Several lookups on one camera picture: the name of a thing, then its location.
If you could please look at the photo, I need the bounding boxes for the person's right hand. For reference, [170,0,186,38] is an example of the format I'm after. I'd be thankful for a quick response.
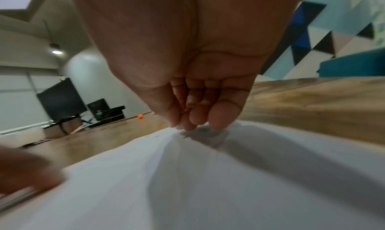
[69,0,304,131]

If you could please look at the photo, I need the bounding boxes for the person's left hand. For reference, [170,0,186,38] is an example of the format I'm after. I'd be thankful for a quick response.
[0,144,66,197]

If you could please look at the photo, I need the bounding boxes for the white cloth sheet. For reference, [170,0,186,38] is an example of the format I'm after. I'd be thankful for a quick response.
[0,119,385,230]

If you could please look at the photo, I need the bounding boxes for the wooden screen stand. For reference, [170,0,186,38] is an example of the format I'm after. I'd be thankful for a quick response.
[41,115,84,139]

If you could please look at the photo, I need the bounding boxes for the black flat screen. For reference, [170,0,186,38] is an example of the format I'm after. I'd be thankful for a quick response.
[36,77,88,123]

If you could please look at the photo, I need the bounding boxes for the black box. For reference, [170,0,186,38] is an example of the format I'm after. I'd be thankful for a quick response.
[95,106,126,123]

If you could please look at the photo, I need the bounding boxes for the black office chair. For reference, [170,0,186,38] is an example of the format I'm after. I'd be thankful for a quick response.
[87,98,108,118]

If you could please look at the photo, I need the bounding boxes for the hanging ceiling lamp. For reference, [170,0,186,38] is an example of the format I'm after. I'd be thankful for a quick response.
[43,19,64,55]

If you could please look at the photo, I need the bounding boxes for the teal sofa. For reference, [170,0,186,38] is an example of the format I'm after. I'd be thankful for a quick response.
[316,49,385,77]

